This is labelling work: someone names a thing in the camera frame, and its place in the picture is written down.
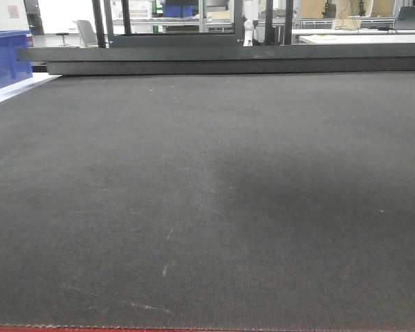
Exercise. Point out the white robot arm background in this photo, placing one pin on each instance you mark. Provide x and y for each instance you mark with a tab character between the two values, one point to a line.
250	17

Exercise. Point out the dark grey table mat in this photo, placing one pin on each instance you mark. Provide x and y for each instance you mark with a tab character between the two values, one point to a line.
256	202

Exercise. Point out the white background table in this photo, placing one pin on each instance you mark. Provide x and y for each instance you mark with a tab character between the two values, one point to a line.
346	37

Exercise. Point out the grey office chair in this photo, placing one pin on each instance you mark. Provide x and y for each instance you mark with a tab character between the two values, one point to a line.
88	38

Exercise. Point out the black stool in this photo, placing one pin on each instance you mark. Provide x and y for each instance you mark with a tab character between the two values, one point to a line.
64	43

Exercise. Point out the blue plastic crate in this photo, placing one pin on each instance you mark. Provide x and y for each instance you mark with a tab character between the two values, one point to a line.
11	69

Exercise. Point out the dark metal frame rail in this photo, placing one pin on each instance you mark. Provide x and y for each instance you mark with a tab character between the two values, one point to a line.
209	53

